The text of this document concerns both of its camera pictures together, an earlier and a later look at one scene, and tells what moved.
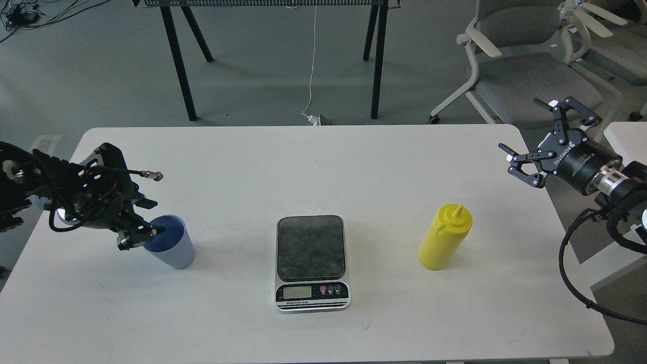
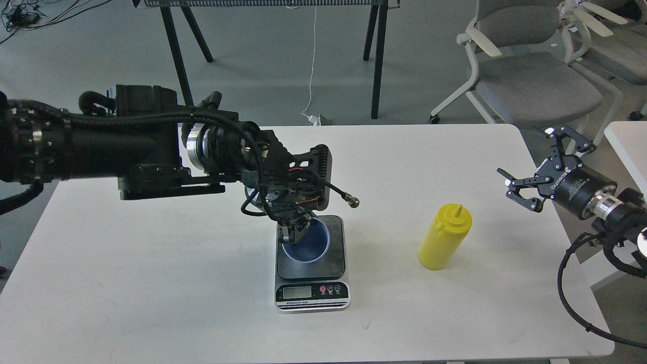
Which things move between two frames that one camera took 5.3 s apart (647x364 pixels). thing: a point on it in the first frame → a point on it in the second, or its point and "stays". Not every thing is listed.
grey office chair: [525, 59] stays
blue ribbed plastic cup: [173, 245] → [312, 244]
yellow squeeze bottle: [451, 225] stays
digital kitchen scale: [310, 270] stays
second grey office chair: [609, 36] stays
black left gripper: [103, 193] → [289, 187]
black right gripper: [582, 162] → [572, 184]
